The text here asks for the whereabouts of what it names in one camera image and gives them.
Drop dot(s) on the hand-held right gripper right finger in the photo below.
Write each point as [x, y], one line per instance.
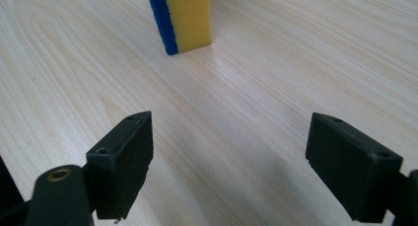
[351, 168]

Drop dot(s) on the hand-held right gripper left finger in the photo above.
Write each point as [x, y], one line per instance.
[122, 166]

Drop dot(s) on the yellow and blue sponge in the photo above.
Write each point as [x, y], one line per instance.
[187, 18]

